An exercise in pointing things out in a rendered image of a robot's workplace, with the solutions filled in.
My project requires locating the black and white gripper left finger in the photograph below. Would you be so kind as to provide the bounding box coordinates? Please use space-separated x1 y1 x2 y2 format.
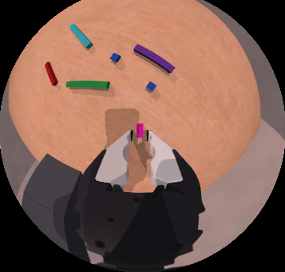
74 130 133 213

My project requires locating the small magenta block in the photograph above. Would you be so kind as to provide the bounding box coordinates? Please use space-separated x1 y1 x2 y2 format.
137 123 143 138

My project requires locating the purple rod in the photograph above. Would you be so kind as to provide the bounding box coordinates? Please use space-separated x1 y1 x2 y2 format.
133 44 176 73

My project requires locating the green rod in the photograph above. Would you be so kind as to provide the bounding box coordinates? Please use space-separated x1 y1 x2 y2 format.
66 81 110 89

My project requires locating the turquoise rod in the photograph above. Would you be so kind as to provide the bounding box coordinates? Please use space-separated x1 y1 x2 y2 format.
70 24 93 49

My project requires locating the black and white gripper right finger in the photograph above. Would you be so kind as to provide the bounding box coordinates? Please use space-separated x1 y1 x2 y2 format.
146 130 205 214

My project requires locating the red rod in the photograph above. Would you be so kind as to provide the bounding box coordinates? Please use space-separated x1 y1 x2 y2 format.
45 62 58 86

